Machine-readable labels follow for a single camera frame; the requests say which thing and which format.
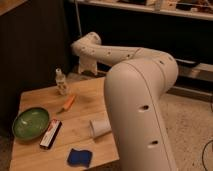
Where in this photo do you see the green bowl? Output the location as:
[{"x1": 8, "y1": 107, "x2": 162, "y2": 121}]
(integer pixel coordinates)
[{"x1": 12, "y1": 107, "x2": 50, "y2": 141}]

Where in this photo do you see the small clear plastic bottle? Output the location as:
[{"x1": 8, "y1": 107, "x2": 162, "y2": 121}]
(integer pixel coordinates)
[{"x1": 55, "y1": 68, "x2": 69, "y2": 95}]

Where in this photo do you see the metal pole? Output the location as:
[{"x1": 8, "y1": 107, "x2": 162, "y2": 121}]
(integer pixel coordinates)
[{"x1": 74, "y1": 0, "x2": 83, "y2": 37}]

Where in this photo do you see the wooden shelf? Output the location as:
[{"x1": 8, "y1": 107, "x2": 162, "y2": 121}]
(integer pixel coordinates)
[{"x1": 69, "y1": 0, "x2": 213, "y2": 21}]

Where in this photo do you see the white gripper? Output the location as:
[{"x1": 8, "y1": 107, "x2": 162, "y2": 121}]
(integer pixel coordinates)
[{"x1": 78, "y1": 56, "x2": 97, "y2": 75}]

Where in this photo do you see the white paper cup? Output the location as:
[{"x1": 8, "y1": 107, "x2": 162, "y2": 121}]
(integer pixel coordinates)
[{"x1": 90, "y1": 119, "x2": 111, "y2": 139}]

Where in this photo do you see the orange handled screwdriver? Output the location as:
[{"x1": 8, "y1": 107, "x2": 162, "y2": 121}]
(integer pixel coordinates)
[{"x1": 57, "y1": 95, "x2": 76, "y2": 114}]

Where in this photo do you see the black red white box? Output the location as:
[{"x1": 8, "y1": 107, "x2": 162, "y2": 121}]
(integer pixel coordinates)
[{"x1": 40, "y1": 119, "x2": 62, "y2": 149}]

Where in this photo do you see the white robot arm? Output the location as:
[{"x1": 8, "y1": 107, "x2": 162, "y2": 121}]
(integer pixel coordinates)
[{"x1": 71, "y1": 32, "x2": 178, "y2": 171}]

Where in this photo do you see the blue sponge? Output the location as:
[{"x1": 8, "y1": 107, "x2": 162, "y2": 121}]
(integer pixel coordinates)
[{"x1": 67, "y1": 149, "x2": 93, "y2": 168}]

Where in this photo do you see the black cable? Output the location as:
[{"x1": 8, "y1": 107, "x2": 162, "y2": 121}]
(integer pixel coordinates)
[{"x1": 201, "y1": 96, "x2": 213, "y2": 164}]

